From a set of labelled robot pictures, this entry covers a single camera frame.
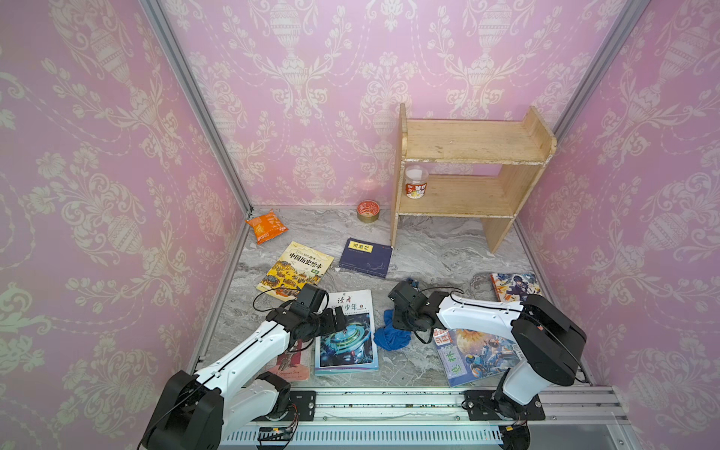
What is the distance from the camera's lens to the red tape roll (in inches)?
46.6

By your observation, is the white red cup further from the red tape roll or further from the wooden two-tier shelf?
the red tape roll

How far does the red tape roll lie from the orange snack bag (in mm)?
312

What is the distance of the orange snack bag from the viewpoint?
1112 millimetres

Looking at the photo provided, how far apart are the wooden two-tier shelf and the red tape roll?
7.0 inches

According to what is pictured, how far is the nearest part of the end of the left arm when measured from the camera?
24.0 inches
